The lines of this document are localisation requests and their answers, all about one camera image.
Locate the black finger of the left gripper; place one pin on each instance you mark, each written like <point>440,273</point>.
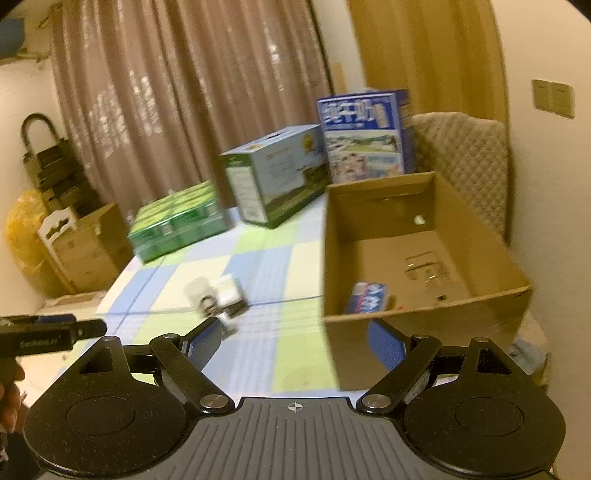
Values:
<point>79,329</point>

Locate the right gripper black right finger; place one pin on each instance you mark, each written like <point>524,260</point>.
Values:
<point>408,361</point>

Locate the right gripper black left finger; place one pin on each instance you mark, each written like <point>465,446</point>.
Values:
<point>176,364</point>

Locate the translucent plastic cup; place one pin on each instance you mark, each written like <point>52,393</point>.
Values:
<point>201,294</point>

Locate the blue dental floss pick box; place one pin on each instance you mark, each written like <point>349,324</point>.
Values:
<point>367,297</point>

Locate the white oblong plastic case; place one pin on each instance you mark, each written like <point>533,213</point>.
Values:
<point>229,293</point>

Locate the metal wire rack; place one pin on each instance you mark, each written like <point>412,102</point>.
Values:
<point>428,268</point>

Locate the green white tape roll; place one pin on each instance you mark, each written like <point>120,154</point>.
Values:
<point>225,314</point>

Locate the person's left hand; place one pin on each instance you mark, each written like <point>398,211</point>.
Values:
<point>11,399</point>

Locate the cardboard boxes on floor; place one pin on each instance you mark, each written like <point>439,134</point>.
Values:
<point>90,251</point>

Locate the yellow plastic bag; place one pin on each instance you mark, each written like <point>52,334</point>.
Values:
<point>29,253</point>

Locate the open brown cardboard box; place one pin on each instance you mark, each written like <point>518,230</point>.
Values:
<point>371,227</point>

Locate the checkered pastel tablecloth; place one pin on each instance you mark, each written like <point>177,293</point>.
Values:
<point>267,287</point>

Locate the grey blue blanket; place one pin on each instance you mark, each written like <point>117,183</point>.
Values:
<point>532,360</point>

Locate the green shrink-wrapped carton pack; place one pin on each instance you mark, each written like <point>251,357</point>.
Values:
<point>176,221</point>

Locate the black stacked shelf rack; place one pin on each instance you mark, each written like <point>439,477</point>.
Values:
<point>56,172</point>

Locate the green white milk carton box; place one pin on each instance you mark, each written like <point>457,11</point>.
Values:
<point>273,177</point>

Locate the beige quilted chair cover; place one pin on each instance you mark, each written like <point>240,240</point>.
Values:
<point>472,155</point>

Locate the blue white milk box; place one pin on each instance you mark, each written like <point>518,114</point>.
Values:
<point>368,135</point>

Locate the brown curtain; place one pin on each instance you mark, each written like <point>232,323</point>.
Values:
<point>152,92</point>

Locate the wooden door panel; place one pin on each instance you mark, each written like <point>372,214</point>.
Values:
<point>446,53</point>

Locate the wall socket pair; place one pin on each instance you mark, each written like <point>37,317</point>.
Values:
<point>553,97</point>

